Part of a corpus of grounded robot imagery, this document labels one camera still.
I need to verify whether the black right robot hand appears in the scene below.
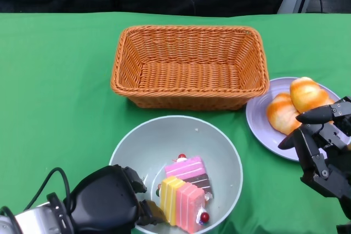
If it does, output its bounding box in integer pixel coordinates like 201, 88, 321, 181
278, 96, 351, 234

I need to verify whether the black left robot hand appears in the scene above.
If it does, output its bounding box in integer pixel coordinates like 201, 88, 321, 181
67, 164, 168, 234

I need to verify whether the shell shaped orange striped bread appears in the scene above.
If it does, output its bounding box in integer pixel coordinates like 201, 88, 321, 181
290, 77, 337, 115

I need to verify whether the round orange striped bread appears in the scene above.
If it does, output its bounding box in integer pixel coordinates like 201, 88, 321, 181
266, 92, 302, 136

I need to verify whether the pink and yellow cake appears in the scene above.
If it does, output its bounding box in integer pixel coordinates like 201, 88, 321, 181
155, 175, 213, 233

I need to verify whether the grey-green bowl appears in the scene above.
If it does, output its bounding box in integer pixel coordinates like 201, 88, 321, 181
109, 115, 244, 234

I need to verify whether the pink and brown cake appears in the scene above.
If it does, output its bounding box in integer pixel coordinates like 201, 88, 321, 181
164, 153, 212, 194

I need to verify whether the lavender plate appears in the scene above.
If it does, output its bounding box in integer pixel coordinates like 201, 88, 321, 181
245, 77, 351, 162

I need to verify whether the orange wicker basket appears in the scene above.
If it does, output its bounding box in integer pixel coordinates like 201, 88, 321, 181
110, 25, 270, 111

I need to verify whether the green tablecloth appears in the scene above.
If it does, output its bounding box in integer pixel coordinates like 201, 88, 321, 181
0, 12, 351, 234

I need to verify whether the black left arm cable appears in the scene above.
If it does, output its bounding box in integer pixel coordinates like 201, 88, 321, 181
0, 167, 71, 234

